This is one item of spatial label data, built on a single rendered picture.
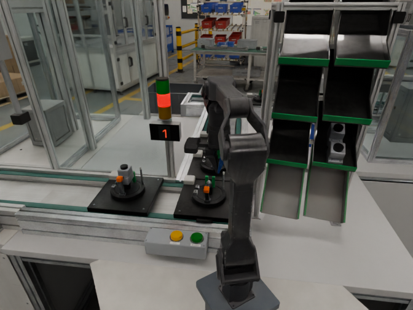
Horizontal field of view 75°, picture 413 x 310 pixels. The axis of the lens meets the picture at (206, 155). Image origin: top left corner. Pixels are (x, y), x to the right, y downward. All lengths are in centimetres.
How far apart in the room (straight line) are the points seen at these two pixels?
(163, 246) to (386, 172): 127
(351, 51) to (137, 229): 89
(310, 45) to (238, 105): 45
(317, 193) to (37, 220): 105
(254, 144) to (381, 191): 141
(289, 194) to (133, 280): 61
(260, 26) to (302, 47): 726
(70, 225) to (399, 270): 118
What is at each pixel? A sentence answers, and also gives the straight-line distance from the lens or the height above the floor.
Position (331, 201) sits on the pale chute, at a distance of 108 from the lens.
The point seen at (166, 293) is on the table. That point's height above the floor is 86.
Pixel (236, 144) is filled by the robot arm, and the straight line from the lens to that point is 46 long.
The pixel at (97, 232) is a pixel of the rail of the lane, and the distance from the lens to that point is 114.
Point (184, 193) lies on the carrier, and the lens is 114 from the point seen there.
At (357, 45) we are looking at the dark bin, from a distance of 95.
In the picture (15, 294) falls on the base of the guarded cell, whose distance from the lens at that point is 158.
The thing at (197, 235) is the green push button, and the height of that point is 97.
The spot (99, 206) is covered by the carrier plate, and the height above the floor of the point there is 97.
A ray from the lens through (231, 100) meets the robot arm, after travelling 51.
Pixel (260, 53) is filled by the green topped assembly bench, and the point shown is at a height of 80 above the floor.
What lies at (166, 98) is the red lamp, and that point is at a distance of 106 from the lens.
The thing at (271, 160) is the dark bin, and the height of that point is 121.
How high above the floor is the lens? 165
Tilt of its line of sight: 29 degrees down
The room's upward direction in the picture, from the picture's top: straight up
